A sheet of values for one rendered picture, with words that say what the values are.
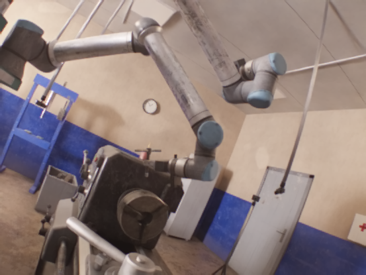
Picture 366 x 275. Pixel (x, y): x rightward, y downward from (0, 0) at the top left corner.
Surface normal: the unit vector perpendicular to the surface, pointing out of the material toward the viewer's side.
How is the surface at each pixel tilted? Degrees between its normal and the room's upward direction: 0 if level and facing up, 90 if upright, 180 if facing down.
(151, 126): 90
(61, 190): 90
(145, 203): 90
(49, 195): 90
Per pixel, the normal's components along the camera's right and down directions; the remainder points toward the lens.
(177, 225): 0.39, 0.04
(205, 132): -0.02, -0.09
